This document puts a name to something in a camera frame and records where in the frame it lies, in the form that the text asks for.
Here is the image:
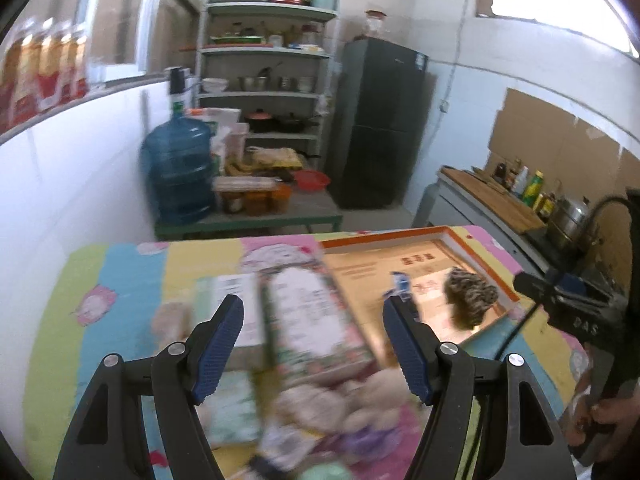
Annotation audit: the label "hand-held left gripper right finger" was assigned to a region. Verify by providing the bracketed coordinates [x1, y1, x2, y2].
[382, 295, 576, 480]

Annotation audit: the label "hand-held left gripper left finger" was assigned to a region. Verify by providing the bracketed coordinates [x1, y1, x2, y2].
[52, 294, 245, 480]

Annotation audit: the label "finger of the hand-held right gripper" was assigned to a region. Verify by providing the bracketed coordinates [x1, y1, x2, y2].
[514, 271, 567, 307]

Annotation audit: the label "small soft tissue packet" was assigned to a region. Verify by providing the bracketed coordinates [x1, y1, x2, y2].
[204, 370, 267, 450]

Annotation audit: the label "purple dress plush doll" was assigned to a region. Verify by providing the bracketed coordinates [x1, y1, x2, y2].
[327, 422, 401, 463]

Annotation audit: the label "orange cardboard box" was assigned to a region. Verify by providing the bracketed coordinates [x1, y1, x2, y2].
[320, 225, 523, 347]

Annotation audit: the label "floral tissue pack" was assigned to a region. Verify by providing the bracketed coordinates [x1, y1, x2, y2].
[257, 260, 377, 387]

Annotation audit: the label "beige bear plush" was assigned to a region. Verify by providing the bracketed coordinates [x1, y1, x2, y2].
[274, 370, 403, 438]

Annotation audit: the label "person's right hand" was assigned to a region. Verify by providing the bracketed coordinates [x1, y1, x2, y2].
[590, 392, 640, 427]

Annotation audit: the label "leopard print plush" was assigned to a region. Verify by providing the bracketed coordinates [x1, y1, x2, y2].
[444, 267, 501, 332]

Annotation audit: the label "small blue packet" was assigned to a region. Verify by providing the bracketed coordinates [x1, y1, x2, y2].
[392, 272, 417, 307]

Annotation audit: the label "steel pot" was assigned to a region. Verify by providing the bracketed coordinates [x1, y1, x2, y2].
[545, 195, 594, 252]

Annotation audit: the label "dark oil bottle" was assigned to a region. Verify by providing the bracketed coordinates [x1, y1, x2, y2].
[537, 192, 559, 222]

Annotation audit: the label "grey kitchen counter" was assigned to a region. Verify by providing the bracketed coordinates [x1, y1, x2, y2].
[412, 165, 553, 272]

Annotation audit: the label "wooden cutting board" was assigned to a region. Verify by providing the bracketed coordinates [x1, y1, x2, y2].
[440, 166, 548, 236]

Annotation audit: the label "green yellow bottle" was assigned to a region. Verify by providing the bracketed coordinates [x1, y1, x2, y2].
[522, 170, 545, 211]

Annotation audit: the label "group of orange food jars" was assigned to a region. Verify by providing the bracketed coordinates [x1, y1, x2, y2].
[214, 179, 294, 216]

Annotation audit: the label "low green table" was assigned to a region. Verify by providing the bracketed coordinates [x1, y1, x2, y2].
[154, 179, 345, 241]

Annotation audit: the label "blue water jug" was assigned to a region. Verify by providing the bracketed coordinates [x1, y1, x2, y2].
[141, 115, 217, 226]

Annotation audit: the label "red plastic basket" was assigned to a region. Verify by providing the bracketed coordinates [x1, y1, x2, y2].
[292, 170, 331, 192]

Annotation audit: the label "egg tray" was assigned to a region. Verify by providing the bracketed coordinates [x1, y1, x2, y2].
[251, 147, 306, 171]

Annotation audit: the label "dark refrigerator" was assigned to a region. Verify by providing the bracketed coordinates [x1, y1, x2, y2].
[327, 37, 437, 211]

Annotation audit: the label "white green flour bag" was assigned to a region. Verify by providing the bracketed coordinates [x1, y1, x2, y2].
[187, 107, 241, 162]

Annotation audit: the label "black pot with red lid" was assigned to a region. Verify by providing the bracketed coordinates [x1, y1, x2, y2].
[245, 108, 276, 134]

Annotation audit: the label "metal shelf rack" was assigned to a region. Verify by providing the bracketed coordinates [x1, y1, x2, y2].
[195, 0, 342, 162]

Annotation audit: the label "glass jar with red lid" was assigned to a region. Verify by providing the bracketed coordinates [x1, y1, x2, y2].
[365, 9, 389, 41]

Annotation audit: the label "row of orange drink bottles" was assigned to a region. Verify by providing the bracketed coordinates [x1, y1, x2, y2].
[0, 17, 92, 132]

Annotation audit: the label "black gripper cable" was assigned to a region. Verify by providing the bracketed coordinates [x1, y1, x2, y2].
[492, 197, 633, 361]

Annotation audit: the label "cardboard wall sheet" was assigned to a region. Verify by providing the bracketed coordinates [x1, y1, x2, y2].
[487, 87, 640, 203]

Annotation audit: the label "sliding window frame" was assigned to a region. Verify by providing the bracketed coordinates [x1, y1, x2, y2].
[82, 0, 162, 83]

